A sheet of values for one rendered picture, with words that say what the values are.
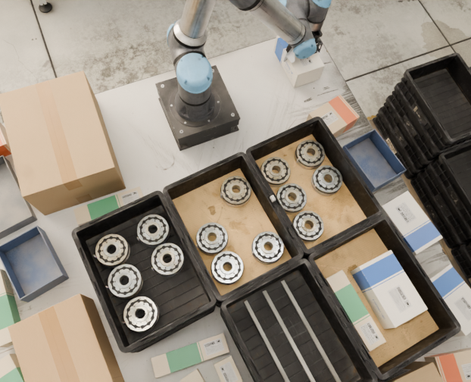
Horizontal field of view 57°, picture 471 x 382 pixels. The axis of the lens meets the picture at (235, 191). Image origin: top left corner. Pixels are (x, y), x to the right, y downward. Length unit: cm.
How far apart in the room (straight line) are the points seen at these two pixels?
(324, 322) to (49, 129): 110
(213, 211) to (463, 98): 141
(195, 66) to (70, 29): 167
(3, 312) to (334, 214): 112
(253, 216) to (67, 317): 65
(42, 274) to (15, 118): 54
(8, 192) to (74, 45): 141
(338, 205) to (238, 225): 35
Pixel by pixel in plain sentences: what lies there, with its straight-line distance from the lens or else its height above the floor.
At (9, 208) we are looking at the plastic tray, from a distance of 175.
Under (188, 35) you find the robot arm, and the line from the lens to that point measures 150.
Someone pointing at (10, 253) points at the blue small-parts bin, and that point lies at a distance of 170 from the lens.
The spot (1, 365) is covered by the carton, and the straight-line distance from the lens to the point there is 159.
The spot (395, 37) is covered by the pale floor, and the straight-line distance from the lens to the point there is 315.
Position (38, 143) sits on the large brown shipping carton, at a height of 90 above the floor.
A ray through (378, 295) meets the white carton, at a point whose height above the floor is 92.
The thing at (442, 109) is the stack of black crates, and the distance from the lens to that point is 230.
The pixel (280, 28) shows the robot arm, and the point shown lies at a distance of 137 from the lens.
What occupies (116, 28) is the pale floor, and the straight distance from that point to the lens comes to 299.
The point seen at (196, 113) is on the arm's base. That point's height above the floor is 85.
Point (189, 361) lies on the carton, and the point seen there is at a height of 76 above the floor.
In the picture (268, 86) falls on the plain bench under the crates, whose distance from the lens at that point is 185.
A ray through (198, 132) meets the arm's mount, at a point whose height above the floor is 80.
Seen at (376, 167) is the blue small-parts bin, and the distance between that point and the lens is 177.
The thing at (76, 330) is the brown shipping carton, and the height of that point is 86.
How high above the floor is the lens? 222
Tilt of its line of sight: 69 degrees down
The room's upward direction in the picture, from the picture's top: 8 degrees clockwise
